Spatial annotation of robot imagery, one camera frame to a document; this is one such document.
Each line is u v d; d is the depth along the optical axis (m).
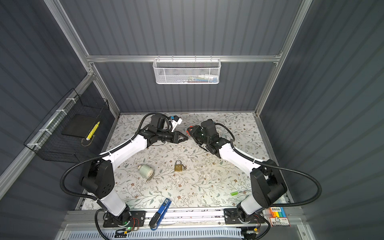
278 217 0.72
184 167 0.91
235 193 0.81
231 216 0.74
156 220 0.69
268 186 0.44
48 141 0.64
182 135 0.79
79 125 0.74
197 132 0.74
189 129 0.81
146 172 0.82
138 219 0.72
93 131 0.74
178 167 0.91
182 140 0.80
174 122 0.77
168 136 0.74
